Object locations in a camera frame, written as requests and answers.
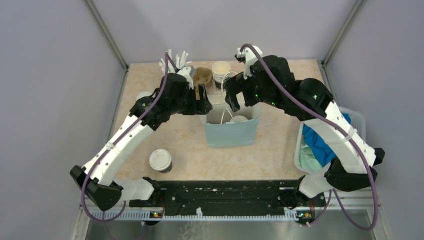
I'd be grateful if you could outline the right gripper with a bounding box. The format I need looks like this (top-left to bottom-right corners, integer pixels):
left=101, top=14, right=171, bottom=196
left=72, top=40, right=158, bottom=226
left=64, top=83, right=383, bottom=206
left=224, top=70, right=283, bottom=113

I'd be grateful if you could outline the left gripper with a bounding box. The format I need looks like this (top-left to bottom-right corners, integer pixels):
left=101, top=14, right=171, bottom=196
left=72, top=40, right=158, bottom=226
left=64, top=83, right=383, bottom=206
left=170, top=83, right=213, bottom=116

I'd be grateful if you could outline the blue and white paper bag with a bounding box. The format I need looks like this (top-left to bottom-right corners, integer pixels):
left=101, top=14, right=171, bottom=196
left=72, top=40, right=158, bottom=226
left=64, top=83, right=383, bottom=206
left=199, top=88, right=263, bottom=149

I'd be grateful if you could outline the white plastic cup lid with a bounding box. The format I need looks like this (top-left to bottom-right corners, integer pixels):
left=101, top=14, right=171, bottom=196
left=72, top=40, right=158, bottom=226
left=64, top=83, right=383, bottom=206
left=149, top=149, right=173, bottom=172

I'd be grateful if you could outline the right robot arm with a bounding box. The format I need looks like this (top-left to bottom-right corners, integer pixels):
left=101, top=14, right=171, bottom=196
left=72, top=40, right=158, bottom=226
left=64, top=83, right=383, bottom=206
left=224, top=52, right=385, bottom=206

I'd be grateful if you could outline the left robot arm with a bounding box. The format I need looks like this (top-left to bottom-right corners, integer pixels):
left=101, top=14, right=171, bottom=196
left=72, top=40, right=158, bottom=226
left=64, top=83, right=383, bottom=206
left=70, top=73, right=213, bottom=212

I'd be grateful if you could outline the stack of paper cups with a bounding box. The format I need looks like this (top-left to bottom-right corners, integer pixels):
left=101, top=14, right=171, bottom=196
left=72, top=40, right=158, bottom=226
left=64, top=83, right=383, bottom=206
left=211, top=61, right=232, bottom=92

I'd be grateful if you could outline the brown cardboard cup carrier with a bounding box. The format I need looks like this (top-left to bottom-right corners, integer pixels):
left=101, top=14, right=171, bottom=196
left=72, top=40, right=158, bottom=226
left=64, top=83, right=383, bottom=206
left=193, top=67, right=213, bottom=100

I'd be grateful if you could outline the white wrapped straws bundle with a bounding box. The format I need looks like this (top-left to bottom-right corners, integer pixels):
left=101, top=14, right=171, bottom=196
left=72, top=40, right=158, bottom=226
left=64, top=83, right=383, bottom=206
left=158, top=49, right=192, bottom=74

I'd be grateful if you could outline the stack of white lids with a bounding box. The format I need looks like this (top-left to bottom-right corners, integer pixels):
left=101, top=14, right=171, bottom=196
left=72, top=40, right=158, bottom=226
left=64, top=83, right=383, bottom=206
left=135, top=91, right=153, bottom=101

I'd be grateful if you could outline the light green cloth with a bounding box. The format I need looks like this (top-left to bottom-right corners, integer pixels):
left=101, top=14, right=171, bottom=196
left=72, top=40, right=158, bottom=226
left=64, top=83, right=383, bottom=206
left=298, top=144, right=329, bottom=173

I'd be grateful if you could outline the blue cloth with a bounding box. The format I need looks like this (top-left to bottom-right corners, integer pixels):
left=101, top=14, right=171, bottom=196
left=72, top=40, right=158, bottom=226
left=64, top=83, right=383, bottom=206
left=300, top=125, right=336, bottom=166

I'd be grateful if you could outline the white plastic basket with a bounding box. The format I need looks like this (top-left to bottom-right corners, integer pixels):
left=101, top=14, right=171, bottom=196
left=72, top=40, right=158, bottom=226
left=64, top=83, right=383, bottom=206
left=294, top=107, right=366, bottom=174

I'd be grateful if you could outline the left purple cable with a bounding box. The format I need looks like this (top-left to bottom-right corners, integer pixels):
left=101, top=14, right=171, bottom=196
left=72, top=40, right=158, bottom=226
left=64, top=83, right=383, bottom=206
left=81, top=52, right=178, bottom=240

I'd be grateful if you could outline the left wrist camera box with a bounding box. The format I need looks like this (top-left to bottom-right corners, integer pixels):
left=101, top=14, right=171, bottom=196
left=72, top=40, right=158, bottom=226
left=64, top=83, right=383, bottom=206
left=177, top=65, right=196, bottom=90

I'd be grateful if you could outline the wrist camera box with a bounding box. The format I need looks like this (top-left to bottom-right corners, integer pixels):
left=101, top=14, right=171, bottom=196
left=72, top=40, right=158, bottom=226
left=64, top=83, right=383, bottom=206
left=234, top=47, right=258, bottom=80
left=177, top=65, right=196, bottom=90

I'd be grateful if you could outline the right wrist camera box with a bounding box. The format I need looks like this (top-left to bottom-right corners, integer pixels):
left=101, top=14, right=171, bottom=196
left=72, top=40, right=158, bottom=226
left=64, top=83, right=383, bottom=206
left=234, top=47, right=258, bottom=80

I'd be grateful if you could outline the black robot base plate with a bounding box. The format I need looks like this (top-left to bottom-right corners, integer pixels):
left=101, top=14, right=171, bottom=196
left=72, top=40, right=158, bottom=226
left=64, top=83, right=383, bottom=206
left=127, top=180, right=326, bottom=217

